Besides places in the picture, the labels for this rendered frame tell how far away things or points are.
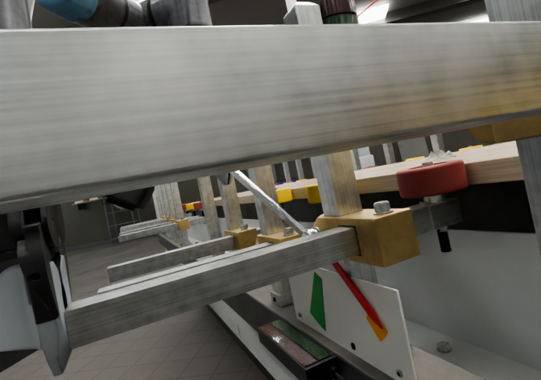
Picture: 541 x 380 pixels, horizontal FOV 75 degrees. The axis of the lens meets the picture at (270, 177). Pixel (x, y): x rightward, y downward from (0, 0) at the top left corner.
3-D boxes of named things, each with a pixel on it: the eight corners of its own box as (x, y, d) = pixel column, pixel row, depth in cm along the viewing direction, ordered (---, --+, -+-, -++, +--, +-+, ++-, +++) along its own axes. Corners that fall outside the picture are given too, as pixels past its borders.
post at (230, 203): (246, 307, 87) (208, 118, 88) (242, 303, 91) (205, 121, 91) (259, 303, 89) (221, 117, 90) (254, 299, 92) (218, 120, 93)
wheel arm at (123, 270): (110, 287, 73) (106, 266, 73) (111, 283, 76) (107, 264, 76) (295, 235, 90) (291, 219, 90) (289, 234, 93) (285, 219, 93)
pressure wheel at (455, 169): (450, 264, 39) (428, 163, 39) (399, 256, 47) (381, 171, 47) (497, 245, 42) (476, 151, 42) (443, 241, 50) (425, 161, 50)
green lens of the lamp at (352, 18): (331, 31, 42) (328, 14, 42) (307, 52, 48) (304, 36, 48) (371, 30, 45) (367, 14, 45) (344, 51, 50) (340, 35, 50)
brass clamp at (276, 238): (282, 270, 57) (276, 239, 57) (255, 260, 70) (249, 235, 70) (315, 260, 60) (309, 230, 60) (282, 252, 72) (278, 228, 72)
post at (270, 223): (290, 342, 64) (237, 86, 65) (282, 336, 67) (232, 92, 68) (306, 336, 66) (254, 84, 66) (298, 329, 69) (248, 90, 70)
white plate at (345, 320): (415, 395, 33) (394, 291, 33) (295, 319, 57) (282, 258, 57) (420, 393, 34) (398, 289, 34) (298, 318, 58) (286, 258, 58)
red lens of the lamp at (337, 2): (327, 11, 42) (323, -7, 42) (303, 35, 48) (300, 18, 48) (367, 11, 45) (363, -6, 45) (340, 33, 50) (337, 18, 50)
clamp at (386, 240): (384, 269, 35) (373, 218, 35) (315, 254, 47) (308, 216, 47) (426, 254, 37) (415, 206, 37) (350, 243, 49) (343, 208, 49)
